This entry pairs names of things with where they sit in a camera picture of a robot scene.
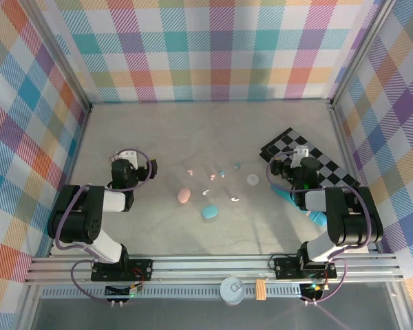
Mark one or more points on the aluminium side rail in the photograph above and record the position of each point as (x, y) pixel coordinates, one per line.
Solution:
(343, 137)
(76, 154)

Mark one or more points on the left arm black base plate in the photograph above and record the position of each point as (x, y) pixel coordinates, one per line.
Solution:
(141, 269)

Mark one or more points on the aluminium mounting rail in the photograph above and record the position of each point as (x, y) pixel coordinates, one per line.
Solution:
(210, 266)

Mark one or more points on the teal cylinder tube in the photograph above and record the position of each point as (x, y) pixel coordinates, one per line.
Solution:
(282, 194)

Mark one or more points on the blue earbud charging case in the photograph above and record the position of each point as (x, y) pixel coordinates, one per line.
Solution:
(209, 212)

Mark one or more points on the white earbud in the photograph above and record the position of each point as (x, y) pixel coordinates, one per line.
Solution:
(234, 198)
(205, 192)

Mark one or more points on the aluminium frame post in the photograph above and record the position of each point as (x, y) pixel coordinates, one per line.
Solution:
(64, 62)
(362, 51)

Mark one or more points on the silver tin can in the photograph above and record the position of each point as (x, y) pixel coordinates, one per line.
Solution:
(232, 290)

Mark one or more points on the pink earbud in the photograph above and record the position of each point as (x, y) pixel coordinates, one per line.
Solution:
(212, 177)
(190, 170)

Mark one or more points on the black grey checkerboard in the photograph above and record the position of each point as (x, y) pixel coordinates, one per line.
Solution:
(327, 165)

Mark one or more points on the pink earbud charging case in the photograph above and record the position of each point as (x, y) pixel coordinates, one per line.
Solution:
(184, 195)

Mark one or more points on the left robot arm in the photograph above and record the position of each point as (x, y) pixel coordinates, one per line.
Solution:
(75, 220)

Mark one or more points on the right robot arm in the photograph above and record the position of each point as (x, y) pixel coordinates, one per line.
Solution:
(347, 220)

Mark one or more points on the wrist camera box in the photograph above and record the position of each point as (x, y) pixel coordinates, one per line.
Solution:
(301, 151)
(129, 157)

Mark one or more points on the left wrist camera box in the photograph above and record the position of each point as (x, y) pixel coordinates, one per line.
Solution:
(129, 157)

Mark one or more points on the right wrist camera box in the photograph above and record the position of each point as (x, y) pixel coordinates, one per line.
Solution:
(301, 151)

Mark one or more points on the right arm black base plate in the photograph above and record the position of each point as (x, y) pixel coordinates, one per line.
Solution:
(285, 268)

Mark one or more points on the white round charging case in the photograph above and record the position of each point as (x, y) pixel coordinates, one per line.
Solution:
(253, 179)

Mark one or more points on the small cork block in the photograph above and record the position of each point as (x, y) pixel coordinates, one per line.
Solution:
(260, 290)

